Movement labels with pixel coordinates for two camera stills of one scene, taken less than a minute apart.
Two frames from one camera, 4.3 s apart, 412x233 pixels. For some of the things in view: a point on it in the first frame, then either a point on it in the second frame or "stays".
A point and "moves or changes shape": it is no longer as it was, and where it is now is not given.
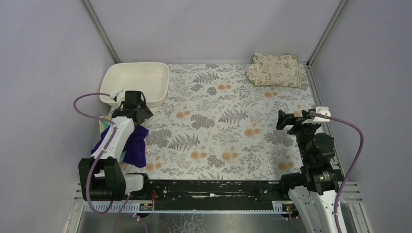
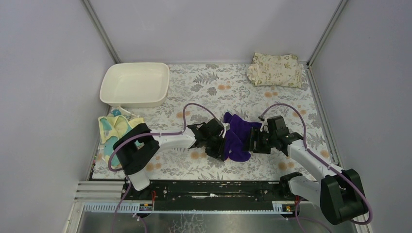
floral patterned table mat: [216, 125] stays
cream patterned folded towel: [282, 70] stays
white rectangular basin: [152, 78] stays
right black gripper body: [292, 120] to [255, 140]
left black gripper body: [135, 105] to [219, 141]
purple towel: [135, 154] moves or changes shape
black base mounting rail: [214, 194] stays
